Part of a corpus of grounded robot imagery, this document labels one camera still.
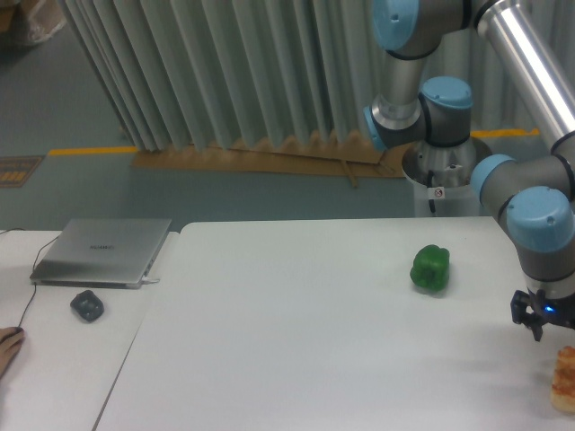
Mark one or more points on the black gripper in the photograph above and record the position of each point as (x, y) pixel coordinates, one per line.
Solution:
(558, 311)

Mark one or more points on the toasted bread slice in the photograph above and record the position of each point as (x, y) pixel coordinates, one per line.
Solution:
(562, 389)

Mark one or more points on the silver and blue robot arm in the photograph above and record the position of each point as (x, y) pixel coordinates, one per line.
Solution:
(531, 202)

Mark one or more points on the person's hand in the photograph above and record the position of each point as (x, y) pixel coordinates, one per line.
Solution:
(10, 346)

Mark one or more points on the green bell pepper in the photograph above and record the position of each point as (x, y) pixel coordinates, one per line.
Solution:
(430, 269)

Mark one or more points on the brown cardboard sheet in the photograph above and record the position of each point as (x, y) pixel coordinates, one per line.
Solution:
(352, 159)

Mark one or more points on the white usb plug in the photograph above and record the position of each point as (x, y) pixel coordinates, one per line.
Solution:
(149, 281)

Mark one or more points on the grey-green pleated curtain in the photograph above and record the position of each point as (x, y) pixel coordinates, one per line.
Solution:
(242, 73)

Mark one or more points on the silver closed laptop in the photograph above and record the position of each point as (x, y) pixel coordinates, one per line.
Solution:
(98, 252)

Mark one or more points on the black small controller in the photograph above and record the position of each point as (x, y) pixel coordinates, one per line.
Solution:
(88, 306)

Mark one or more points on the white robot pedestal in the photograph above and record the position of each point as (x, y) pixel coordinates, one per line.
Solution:
(444, 193)

